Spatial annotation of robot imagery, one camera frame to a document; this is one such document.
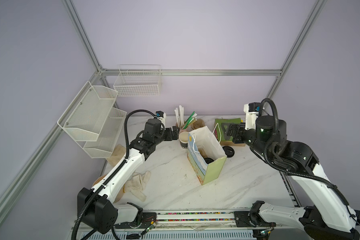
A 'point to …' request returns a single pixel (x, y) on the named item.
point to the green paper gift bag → (203, 138)
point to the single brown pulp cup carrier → (203, 153)
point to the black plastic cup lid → (208, 160)
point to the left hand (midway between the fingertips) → (171, 129)
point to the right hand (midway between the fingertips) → (228, 123)
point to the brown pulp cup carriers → (198, 123)
